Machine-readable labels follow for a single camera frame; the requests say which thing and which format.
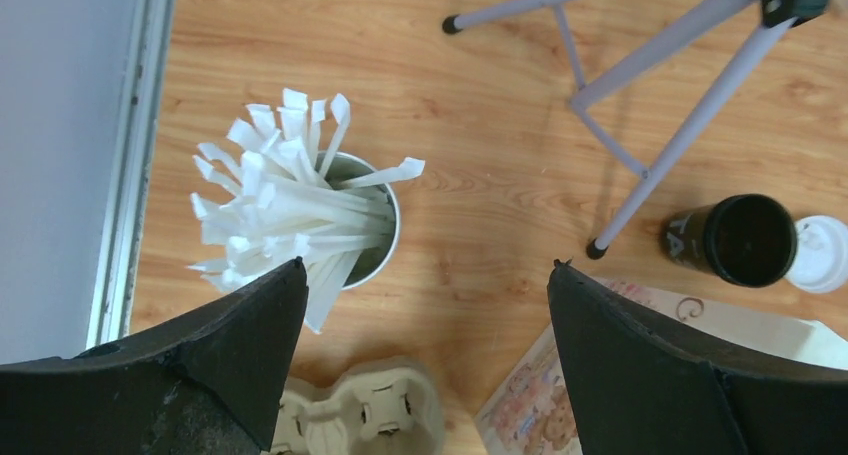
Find pulp cup carrier tray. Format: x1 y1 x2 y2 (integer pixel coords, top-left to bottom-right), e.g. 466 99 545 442
268 357 446 455

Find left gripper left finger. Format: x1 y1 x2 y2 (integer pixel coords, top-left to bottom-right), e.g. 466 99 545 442
1 258 308 454

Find kraft paper takeout bag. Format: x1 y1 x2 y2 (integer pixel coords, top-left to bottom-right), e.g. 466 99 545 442
475 278 847 454

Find black paper cup stack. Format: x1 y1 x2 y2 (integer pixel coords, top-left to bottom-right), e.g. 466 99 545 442
659 194 798 288

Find bundle of wrapped straws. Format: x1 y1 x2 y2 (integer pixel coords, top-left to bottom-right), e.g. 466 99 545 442
190 88 425 333

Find silver tripod stand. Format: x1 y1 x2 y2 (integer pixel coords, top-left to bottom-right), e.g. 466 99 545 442
441 0 837 262

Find white straw holder cup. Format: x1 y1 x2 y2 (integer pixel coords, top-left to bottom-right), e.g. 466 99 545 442
307 152 401 290

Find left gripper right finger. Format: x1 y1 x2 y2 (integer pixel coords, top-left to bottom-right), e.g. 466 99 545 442
547 261 847 454

